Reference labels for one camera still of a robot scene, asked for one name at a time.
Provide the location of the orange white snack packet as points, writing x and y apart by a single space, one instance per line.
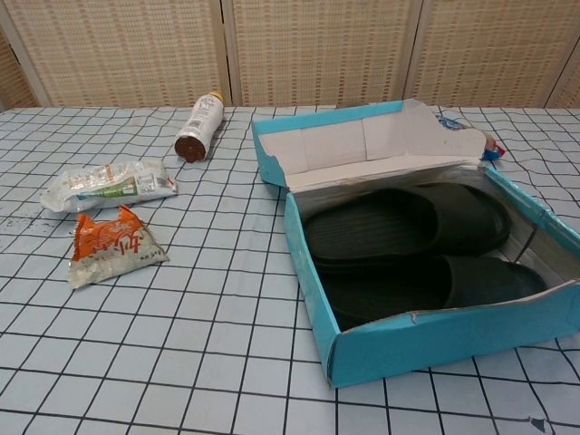
113 244

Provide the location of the white green snack packet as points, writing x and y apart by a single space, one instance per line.
113 186

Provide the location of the white bottle with brown drink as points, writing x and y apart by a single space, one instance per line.
201 122

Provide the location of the black rubber slipper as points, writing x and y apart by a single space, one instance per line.
476 281
385 222

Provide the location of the blue checkered tablecloth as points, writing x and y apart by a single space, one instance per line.
136 362

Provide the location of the woven bamboo screen panel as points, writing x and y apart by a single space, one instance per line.
572 93
317 50
489 54
127 54
11 77

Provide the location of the blue red snack packet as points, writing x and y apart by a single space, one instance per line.
494 151

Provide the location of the blue cardboard shoe box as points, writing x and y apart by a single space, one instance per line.
430 353

